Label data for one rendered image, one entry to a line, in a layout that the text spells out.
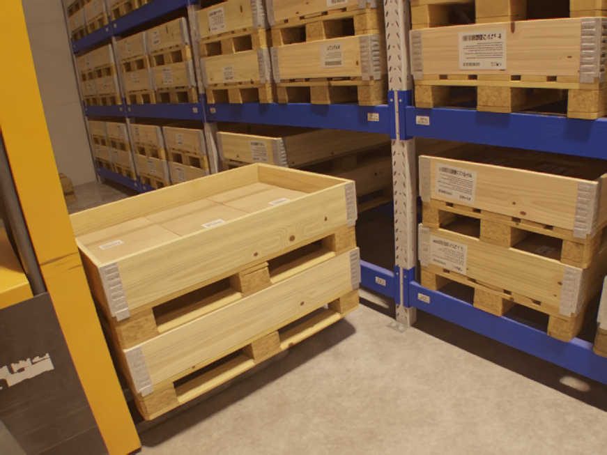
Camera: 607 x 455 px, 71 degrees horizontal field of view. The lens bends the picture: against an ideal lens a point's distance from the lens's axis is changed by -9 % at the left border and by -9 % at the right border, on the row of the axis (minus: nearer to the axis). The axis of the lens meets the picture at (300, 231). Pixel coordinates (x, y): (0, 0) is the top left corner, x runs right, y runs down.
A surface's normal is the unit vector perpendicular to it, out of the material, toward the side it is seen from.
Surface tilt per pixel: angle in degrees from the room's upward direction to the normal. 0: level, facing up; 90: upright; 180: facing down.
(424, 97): 90
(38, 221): 90
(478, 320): 90
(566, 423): 0
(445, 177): 90
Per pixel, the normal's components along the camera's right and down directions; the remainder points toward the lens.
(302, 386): -0.10, -0.93
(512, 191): -0.78, 0.29
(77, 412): 0.63, 0.22
